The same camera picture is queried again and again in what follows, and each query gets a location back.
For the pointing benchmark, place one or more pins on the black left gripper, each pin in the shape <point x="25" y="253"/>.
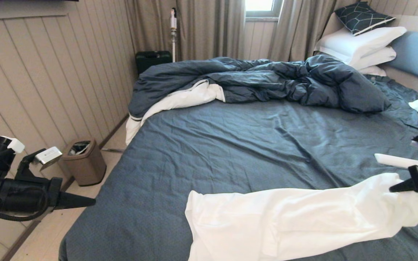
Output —
<point x="13" y="195"/>

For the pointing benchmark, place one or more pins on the white t-shirt blue print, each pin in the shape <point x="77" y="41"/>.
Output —
<point x="285" y="224"/>

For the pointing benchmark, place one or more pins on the brown trash bin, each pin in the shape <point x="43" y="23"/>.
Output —
<point x="84" y="166"/>

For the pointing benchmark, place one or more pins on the black suitcase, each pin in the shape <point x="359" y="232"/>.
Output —
<point x="153" y="61"/>

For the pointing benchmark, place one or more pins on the blue bed with headboard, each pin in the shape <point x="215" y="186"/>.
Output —
<point x="230" y="145"/>

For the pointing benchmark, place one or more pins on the dark patterned pillow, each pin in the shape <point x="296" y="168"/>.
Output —
<point x="362" y="18"/>

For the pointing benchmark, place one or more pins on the dark blue crumpled duvet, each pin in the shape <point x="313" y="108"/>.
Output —
<point x="267" y="81"/>

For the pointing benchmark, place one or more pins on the beige curtain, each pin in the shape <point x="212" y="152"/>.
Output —
<point x="201" y="29"/>
<point x="299" y="32"/>

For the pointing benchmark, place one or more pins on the white stick vacuum cleaner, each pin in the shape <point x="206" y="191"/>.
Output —
<point x="173" y="37"/>

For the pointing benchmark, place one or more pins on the window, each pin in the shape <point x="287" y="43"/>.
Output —
<point x="261" y="6"/>

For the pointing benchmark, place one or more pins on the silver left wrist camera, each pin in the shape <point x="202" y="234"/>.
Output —
<point x="49" y="155"/>

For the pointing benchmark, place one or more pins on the beige bed headboard frame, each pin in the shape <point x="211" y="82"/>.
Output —
<point x="412" y="82"/>

